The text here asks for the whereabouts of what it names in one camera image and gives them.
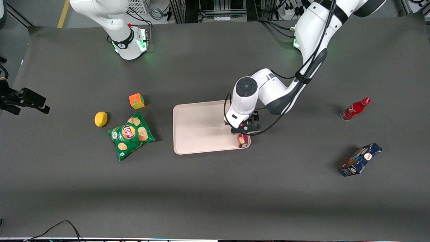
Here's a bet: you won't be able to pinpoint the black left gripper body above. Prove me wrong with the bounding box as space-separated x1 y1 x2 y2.
241 111 260 128

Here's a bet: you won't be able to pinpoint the yellow lemon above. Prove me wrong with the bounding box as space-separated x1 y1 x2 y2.
94 111 108 127

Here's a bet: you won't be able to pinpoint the red cookie box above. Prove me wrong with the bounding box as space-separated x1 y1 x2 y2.
237 123 251 149

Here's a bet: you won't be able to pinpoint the black left base cables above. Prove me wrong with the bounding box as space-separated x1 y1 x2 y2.
255 18 297 38

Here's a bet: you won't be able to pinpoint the grey coiled cable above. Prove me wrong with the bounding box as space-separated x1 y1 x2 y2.
148 5 166 21

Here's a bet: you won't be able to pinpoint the black right base cable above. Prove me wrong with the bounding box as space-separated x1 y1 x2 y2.
127 9 152 44

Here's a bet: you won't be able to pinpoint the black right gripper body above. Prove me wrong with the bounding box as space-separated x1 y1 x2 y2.
0 79 23 104

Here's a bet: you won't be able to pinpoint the black equipment rack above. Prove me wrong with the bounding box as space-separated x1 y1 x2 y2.
169 0 248 24

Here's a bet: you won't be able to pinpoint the beige plastic tray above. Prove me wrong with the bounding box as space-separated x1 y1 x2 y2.
173 100 251 155

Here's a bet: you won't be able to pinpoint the blue cookie box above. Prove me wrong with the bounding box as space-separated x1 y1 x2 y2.
339 143 383 177

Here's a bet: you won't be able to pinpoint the orange Rubik's cube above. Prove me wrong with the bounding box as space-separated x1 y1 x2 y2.
129 93 145 110

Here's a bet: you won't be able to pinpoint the thin black table-edge cable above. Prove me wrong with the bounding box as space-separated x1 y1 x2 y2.
25 220 83 242

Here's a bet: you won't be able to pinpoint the white power strip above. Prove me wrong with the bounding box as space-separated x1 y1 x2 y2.
283 3 305 19

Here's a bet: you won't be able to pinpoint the green Lay's chips bag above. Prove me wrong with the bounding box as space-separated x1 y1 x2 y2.
108 112 156 161

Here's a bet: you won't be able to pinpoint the red cola bottle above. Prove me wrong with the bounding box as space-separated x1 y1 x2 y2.
340 97 371 121

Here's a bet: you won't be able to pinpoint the white perforated box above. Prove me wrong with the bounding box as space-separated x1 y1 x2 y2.
127 0 149 15

